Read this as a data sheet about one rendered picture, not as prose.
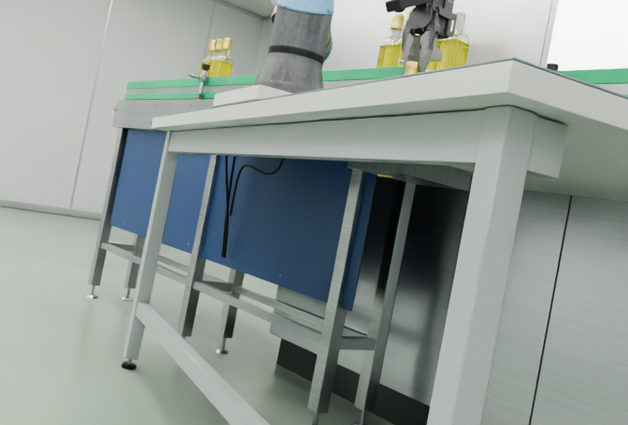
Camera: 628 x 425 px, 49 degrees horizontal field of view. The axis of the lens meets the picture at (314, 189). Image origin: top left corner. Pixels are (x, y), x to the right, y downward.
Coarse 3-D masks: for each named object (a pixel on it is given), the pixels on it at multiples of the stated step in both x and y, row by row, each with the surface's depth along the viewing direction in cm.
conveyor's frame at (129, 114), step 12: (120, 108) 305; (132, 108) 295; (144, 108) 285; (156, 108) 276; (168, 108) 268; (180, 108) 260; (192, 108) 253; (120, 120) 303; (132, 120) 293; (144, 120) 283
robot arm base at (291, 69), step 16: (272, 48) 139; (288, 48) 136; (272, 64) 137; (288, 64) 136; (304, 64) 136; (320, 64) 139; (256, 80) 138; (272, 80) 135; (288, 80) 135; (304, 80) 135; (320, 80) 139
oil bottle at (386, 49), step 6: (390, 36) 197; (384, 42) 197; (390, 42) 195; (384, 48) 196; (390, 48) 195; (378, 54) 198; (384, 54) 196; (390, 54) 194; (378, 60) 197; (384, 60) 196; (390, 60) 194; (378, 66) 197; (384, 66) 195
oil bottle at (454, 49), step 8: (456, 32) 177; (448, 40) 178; (456, 40) 176; (464, 40) 178; (440, 48) 180; (448, 48) 178; (456, 48) 176; (464, 48) 178; (448, 56) 177; (456, 56) 177; (464, 56) 179; (440, 64) 179; (448, 64) 177; (456, 64) 177; (464, 64) 179
